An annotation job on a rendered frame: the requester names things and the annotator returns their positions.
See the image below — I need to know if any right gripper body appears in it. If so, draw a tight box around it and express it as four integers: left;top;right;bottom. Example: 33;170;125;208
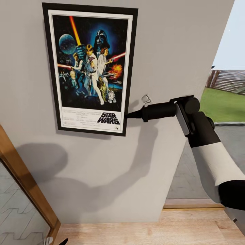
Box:
142;103;164;122

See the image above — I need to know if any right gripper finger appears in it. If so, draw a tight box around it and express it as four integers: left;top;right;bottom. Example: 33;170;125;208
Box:
124;109;143;118

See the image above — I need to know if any poster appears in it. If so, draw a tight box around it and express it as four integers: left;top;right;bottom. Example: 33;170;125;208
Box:
42;2;138;136

